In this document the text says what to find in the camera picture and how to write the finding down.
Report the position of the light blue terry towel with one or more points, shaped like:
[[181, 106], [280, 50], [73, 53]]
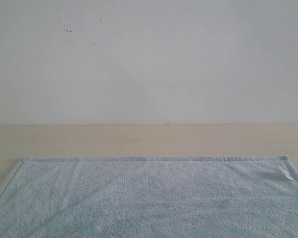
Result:
[[150, 197]]

